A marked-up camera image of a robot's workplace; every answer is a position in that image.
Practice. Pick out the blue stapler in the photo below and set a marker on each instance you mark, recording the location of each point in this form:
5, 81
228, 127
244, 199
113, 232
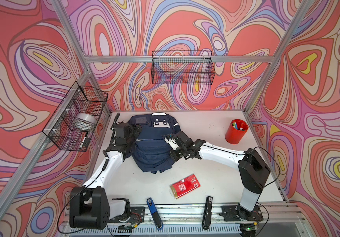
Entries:
155, 215

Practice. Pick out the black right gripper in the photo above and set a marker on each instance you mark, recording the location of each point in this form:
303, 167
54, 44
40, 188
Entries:
172, 154

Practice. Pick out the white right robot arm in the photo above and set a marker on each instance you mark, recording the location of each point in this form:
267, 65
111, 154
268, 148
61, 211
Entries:
254, 172

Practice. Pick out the navy blue backpack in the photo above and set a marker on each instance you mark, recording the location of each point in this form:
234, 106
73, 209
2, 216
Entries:
151, 152

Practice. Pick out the red packet with white label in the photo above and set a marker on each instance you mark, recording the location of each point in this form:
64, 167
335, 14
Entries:
184, 186

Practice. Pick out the black stapler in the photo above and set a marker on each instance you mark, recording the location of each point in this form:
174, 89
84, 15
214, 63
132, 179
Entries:
206, 221

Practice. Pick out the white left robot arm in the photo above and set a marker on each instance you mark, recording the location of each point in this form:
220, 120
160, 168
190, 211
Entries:
89, 207

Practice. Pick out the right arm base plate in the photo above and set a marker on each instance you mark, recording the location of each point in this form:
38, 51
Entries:
238, 213

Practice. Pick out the black marker in left basket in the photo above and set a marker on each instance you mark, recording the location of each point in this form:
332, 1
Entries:
82, 143

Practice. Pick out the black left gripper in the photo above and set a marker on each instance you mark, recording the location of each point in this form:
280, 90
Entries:
134, 133

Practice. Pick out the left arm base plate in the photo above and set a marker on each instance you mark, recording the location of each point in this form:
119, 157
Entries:
134, 215

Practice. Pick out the silver tape roll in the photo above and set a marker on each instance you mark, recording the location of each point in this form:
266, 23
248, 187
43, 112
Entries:
85, 122

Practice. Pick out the black wire basket on wall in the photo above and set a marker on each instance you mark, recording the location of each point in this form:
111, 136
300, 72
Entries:
79, 99
182, 67

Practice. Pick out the red pen cup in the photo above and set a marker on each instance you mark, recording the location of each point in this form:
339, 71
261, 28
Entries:
236, 131

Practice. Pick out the black wire basket on rear wall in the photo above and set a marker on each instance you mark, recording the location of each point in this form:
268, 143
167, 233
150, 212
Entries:
182, 67

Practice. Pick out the black wire basket on left wall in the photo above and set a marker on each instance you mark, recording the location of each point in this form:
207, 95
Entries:
79, 99

